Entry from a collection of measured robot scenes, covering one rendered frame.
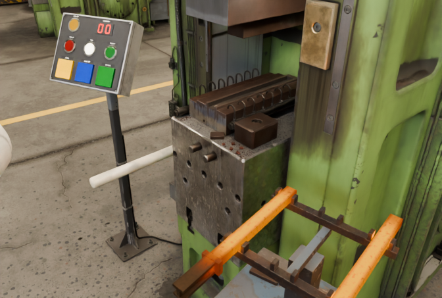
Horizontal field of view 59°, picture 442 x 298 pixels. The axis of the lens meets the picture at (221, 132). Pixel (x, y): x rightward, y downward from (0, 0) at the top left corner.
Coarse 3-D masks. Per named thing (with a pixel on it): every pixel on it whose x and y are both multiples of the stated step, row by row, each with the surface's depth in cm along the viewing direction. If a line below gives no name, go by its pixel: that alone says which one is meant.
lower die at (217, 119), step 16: (256, 80) 151; (272, 80) 149; (288, 80) 149; (208, 96) 138; (224, 96) 135; (256, 96) 138; (192, 112) 139; (208, 112) 132; (224, 112) 126; (240, 112) 129; (224, 128) 128
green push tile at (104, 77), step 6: (102, 66) 149; (102, 72) 149; (108, 72) 148; (114, 72) 147; (96, 78) 149; (102, 78) 148; (108, 78) 147; (96, 84) 149; (102, 84) 148; (108, 84) 147
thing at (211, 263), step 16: (288, 192) 98; (272, 208) 93; (256, 224) 88; (224, 240) 83; (240, 240) 83; (208, 256) 79; (224, 256) 80; (192, 272) 75; (208, 272) 78; (176, 288) 73; (192, 288) 75
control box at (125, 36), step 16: (64, 16) 158; (80, 16) 155; (96, 16) 152; (64, 32) 157; (80, 32) 154; (96, 32) 151; (112, 32) 149; (128, 32) 146; (64, 48) 156; (80, 48) 154; (96, 48) 151; (128, 48) 147; (96, 64) 151; (112, 64) 148; (128, 64) 149; (64, 80) 156; (128, 80) 151; (128, 96) 153
